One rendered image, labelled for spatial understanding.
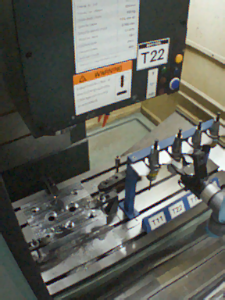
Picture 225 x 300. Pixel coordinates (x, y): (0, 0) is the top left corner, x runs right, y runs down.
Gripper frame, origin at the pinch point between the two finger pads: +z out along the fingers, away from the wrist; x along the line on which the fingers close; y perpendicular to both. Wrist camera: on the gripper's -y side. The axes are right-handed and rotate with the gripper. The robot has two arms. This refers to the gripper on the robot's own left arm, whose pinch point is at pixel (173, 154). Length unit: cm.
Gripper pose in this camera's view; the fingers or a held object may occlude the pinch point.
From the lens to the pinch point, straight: 120.0
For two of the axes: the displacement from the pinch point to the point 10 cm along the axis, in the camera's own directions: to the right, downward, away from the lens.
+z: -5.3, -5.8, 6.2
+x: 8.5, -3.3, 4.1
